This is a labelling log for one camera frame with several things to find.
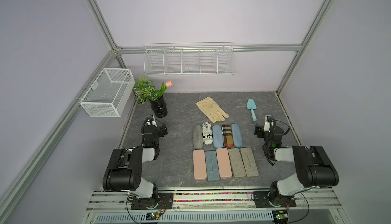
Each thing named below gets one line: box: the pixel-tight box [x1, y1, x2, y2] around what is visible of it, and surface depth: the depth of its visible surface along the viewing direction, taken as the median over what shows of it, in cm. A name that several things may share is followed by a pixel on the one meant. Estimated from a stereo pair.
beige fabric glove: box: [195, 96, 230, 124], surface depth 111 cm
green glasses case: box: [228, 147, 247, 179], surface depth 84 cm
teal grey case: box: [205, 150, 220, 182], surface depth 83 cm
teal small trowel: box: [246, 98, 258, 122], surface depth 114 cm
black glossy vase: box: [148, 94, 169, 119], surface depth 103 cm
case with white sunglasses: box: [211, 125, 224, 149], surface depth 95 cm
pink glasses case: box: [216, 147, 233, 180], surface depth 84 cm
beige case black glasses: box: [222, 124, 234, 147], surface depth 95 cm
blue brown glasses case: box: [231, 123, 243, 149], surface depth 96 cm
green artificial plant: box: [133, 76, 168, 105], surface depth 88 cm
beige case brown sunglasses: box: [201, 121, 214, 146], surface depth 96 cm
